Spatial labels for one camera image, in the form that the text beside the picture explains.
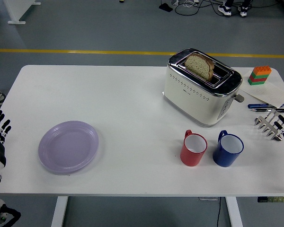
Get white table leg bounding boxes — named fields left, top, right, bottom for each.
left=225, top=196, right=243, bottom=227
left=51, top=196, right=69, bottom=227

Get brown bread slice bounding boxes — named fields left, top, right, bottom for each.
left=184, top=53, right=215, bottom=82

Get blue pen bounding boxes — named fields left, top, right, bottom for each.
left=247, top=103, right=284, bottom=109

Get white furniture base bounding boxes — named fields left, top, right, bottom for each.
left=3, top=0, right=41, bottom=25

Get white paper sheets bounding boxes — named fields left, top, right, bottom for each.
left=240, top=68, right=284, bottom=110

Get black floor cable tangle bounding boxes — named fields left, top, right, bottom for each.
left=174, top=0, right=284, bottom=17

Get purple plastic plate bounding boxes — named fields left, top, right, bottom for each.
left=38, top=120, right=99, bottom=176

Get black pen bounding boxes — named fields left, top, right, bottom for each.
left=250, top=108, right=284, bottom=113

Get thin black hanging cable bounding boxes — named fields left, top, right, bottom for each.
left=215, top=196, right=222, bottom=227

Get metal toast rack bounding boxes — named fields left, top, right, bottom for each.
left=254, top=111, right=284, bottom=142

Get red enamel mug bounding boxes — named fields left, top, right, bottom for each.
left=179, top=129, right=208, bottom=167

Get blue enamel mug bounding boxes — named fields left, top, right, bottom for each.
left=212, top=130, right=244, bottom=168

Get cream chrome toaster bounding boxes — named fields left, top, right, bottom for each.
left=162, top=48, right=245, bottom=128

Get orange green red brick stack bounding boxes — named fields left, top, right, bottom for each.
left=247, top=65, right=272, bottom=86

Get black foot pedal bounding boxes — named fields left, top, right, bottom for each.
left=159, top=2, right=173, bottom=12

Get white black sneaker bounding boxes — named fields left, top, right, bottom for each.
left=238, top=0, right=249, bottom=17
left=217, top=0, right=232, bottom=17

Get black table control panel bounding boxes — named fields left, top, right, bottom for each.
left=257, top=196, right=284, bottom=203

